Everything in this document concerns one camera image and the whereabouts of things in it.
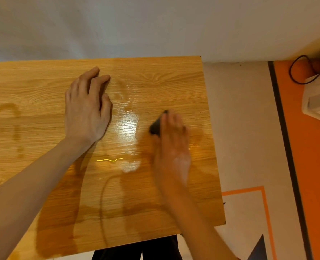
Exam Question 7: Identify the black cable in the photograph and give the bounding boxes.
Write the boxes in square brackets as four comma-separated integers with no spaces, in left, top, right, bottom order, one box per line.
[289,55,320,85]

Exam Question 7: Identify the person's left forearm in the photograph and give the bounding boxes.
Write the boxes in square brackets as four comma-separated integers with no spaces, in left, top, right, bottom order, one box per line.
[0,137,93,260]

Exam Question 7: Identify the white appliance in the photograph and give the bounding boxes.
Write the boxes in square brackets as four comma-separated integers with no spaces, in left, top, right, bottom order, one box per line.
[302,68,320,125]

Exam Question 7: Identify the person's black trousers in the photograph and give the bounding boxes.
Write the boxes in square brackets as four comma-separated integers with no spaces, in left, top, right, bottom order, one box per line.
[91,235,183,260]

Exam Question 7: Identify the black wiping sponge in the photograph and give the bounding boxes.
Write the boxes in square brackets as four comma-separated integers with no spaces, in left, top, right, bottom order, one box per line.
[149,110,169,136]

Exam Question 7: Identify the person's right hand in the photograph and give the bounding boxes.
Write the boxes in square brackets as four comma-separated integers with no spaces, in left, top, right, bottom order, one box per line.
[152,110,192,188]

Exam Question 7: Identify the person's left hand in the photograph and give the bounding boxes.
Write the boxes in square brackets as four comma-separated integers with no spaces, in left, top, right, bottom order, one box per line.
[64,67,113,149]

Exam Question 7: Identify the person's right forearm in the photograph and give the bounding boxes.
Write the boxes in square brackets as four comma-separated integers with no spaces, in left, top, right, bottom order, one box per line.
[156,182,240,260]

